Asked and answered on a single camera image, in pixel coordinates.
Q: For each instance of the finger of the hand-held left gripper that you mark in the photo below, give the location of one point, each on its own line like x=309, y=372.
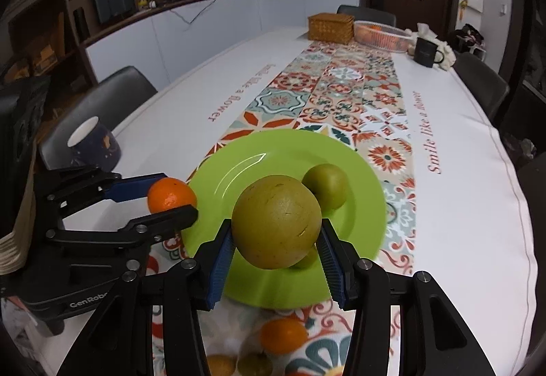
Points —
x=136, y=186
x=170, y=218

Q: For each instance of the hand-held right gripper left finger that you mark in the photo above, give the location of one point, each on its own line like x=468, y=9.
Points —
x=219, y=269

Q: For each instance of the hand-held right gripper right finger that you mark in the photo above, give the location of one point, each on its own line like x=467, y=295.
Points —
x=330, y=269

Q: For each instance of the orange tangerine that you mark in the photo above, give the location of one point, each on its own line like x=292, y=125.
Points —
x=283, y=335
x=170, y=194

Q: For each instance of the large yellow-green pear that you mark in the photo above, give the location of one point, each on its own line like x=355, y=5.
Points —
x=275, y=220

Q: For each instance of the green plate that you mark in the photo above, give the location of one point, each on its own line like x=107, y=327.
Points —
x=264, y=158

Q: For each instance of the navy blue mug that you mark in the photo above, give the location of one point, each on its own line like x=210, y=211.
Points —
x=96, y=143

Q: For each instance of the grey chair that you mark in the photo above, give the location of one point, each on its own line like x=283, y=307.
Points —
x=367, y=12
x=484, y=81
x=123, y=88

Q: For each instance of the dark patterned bag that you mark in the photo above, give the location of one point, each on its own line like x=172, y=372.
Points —
x=32, y=107

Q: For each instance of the white patterned tablecloth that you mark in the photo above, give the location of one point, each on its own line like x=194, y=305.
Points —
x=460, y=197

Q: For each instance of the white cabinet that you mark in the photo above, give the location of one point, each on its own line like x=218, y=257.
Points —
x=222, y=26

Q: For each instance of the black mug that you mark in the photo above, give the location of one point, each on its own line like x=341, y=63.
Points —
x=426, y=52

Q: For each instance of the clear basket with red items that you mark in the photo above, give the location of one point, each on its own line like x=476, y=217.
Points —
x=381, y=37

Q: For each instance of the wicker box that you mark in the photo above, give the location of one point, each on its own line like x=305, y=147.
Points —
x=330, y=26

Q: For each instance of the white crumpled cloth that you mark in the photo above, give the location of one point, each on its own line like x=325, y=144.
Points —
x=445, y=54

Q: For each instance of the black bag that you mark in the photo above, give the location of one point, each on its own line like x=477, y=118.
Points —
x=469, y=39

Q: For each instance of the white wall panel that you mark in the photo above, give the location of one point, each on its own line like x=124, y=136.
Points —
x=474, y=0

